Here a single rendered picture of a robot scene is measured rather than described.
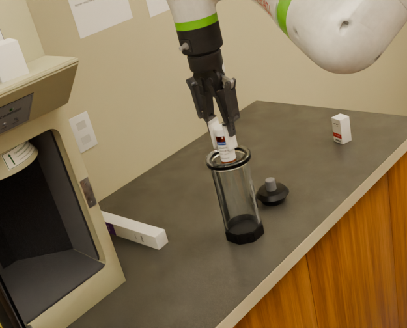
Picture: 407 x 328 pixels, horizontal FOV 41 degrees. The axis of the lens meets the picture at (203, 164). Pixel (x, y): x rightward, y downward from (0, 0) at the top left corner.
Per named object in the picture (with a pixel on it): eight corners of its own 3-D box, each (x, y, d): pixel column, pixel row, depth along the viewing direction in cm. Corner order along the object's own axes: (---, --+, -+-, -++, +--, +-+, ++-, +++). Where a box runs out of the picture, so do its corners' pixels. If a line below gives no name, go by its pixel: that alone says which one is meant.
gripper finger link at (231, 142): (229, 118, 123) (232, 118, 123) (236, 146, 126) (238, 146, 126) (221, 123, 122) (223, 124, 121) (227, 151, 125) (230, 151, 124)
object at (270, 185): (250, 204, 149) (246, 184, 146) (270, 188, 155) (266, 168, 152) (277, 212, 143) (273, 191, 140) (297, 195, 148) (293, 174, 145)
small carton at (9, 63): (-5, 79, 97) (-19, 46, 94) (21, 69, 99) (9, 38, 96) (2, 82, 93) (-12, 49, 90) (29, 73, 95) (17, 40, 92)
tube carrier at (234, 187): (214, 235, 138) (196, 161, 128) (241, 213, 144) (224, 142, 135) (247, 246, 130) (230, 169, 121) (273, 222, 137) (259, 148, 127)
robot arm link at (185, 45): (229, 15, 114) (198, 17, 120) (192, 33, 107) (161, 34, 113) (235, 43, 117) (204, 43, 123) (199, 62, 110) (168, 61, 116)
